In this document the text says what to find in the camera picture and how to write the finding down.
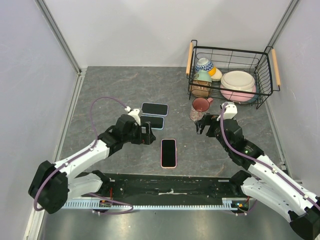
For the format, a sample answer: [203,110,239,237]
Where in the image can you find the light blue phone case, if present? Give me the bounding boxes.
[139,114,166,130]

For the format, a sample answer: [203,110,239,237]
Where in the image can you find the white-edged black phone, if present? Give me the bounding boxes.
[140,115,164,129]

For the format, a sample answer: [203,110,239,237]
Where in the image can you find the lavender phone case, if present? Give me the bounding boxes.
[140,102,170,116]

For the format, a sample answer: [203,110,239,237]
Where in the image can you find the pink phone case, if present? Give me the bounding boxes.
[160,138,178,169]

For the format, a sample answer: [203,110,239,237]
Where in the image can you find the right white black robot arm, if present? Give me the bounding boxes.
[195,114,320,240]

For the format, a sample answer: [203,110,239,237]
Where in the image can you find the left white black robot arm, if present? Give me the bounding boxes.
[28,114,156,214]

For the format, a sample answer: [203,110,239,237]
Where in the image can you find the pink speckled mug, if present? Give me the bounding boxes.
[190,97,214,122]

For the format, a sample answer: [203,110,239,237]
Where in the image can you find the green brown bowl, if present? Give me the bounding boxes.
[190,70,212,98]

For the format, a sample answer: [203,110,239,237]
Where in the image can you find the pink bowl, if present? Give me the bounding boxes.
[220,89,259,103]

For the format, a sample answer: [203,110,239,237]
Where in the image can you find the yellow white bowl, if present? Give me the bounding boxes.
[211,68,223,82]

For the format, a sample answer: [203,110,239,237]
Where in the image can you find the cream plate stack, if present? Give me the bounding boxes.
[221,70,255,92]

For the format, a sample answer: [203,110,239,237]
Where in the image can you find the blue patterned bowl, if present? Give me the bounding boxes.
[195,57,217,76]

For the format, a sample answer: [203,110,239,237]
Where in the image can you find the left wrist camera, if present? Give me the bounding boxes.
[124,106,141,126]

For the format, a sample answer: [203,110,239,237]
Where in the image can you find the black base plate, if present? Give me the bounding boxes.
[95,170,247,204]

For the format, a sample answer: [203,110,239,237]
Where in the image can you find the black wire dish basket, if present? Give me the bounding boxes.
[185,39,281,108]

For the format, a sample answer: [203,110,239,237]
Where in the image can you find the light blue cable duct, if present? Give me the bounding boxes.
[62,197,238,211]

